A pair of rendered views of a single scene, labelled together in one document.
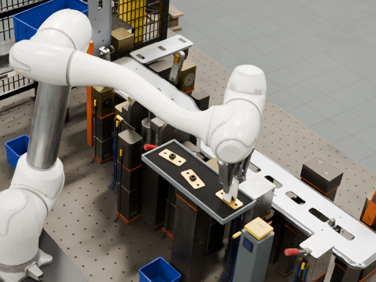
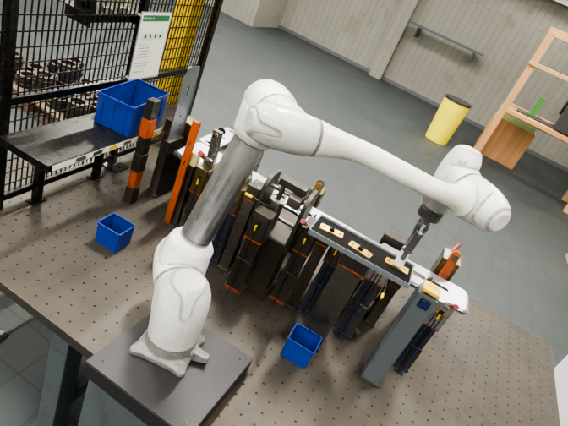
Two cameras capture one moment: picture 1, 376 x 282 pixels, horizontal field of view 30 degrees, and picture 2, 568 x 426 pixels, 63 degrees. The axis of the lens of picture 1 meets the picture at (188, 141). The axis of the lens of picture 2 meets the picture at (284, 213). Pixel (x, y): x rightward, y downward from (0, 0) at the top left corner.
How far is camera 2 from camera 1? 132 cm
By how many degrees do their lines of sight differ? 29
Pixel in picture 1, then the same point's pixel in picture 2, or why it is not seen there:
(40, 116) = (222, 189)
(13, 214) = (199, 296)
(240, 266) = (405, 324)
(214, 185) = (377, 253)
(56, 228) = not seen: hidden behind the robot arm
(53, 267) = (209, 346)
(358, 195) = not seen: hidden behind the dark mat
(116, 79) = (362, 151)
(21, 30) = (108, 106)
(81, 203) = not seen: hidden behind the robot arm
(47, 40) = (290, 106)
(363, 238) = (452, 289)
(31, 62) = (284, 128)
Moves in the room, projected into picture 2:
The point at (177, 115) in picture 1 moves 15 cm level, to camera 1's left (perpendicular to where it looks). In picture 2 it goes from (442, 187) to (399, 179)
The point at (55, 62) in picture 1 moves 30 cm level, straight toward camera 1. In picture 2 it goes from (309, 129) to (391, 200)
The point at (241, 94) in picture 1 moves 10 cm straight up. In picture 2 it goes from (472, 170) to (493, 139)
